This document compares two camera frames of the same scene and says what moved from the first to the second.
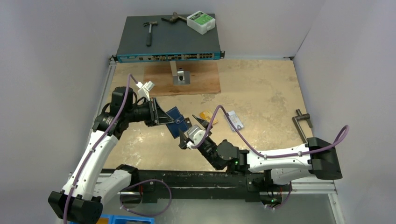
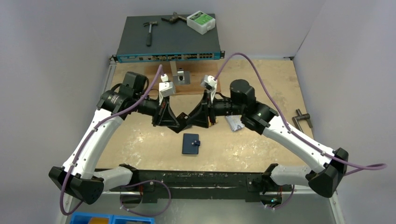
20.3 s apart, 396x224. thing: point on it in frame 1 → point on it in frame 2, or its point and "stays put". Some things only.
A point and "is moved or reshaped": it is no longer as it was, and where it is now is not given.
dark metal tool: [174, 17] stays put
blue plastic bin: [105, 219] stays put
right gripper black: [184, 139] → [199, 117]
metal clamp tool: [300, 116] stays put
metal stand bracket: [180, 77] stays put
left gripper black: [160, 116] → [167, 119]
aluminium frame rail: [305, 186] stays put
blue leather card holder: [179, 122] is moved or reshaped
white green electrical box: [201, 22] stays put
